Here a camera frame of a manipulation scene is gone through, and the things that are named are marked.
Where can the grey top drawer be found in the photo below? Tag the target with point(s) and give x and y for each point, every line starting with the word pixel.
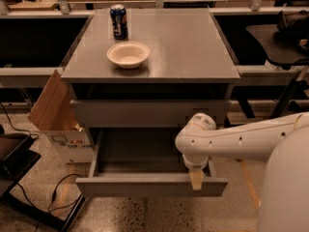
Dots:
pixel 145 113

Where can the open cardboard box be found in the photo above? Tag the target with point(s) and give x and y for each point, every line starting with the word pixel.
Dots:
pixel 54 117

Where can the blue soda can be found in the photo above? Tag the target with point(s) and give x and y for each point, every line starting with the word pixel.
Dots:
pixel 118 17

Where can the black table leg frame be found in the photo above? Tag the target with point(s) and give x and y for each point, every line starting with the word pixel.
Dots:
pixel 280 99

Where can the white paper bowl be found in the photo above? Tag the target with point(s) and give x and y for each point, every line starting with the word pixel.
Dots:
pixel 128 55

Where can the black office chair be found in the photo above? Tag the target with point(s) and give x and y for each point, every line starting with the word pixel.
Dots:
pixel 286 42

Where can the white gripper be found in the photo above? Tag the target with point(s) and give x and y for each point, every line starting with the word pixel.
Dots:
pixel 195 162

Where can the grey drawer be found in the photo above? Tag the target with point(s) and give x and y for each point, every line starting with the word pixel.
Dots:
pixel 142 162
pixel 145 113

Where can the grey drawer cabinet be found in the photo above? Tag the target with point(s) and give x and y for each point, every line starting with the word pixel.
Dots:
pixel 188 59

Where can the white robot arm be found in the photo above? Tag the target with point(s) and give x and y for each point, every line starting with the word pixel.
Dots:
pixel 283 143

